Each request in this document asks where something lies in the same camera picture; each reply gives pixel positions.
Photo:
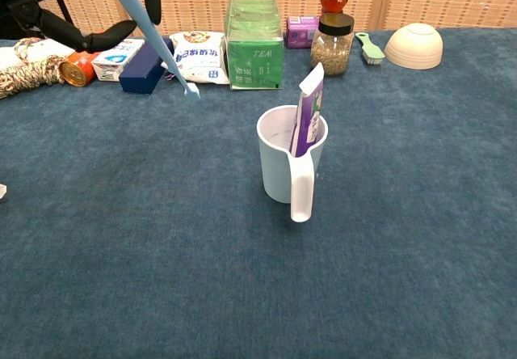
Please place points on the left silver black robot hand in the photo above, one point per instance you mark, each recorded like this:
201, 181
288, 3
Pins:
24, 3

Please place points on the light blue toothbrush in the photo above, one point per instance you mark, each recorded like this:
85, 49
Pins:
161, 47

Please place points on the purple white toothpaste tube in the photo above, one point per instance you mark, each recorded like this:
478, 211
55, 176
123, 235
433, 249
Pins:
309, 120

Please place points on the black tripod pole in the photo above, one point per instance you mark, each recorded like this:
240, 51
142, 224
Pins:
64, 7

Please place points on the orange metal can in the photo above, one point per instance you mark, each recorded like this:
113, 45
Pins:
76, 72

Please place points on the white blue milk carton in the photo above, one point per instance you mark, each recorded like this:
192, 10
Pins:
115, 62

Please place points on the navy blue box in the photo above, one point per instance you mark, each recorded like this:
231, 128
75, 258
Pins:
143, 72

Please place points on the white printed food bag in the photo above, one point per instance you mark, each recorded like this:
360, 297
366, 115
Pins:
202, 60

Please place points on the green tea box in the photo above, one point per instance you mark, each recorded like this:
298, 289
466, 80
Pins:
254, 60

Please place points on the small purple box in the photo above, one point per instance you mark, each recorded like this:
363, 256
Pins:
301, 31

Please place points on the glass jar black lid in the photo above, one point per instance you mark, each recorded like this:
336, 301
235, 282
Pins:
331, 51

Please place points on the blue table cloth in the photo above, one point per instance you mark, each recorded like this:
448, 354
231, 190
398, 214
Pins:
242, 274

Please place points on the green scrubbing brush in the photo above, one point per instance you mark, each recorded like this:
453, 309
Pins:
371, 51

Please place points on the beige bowl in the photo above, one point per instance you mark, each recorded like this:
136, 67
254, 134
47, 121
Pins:
414, 47

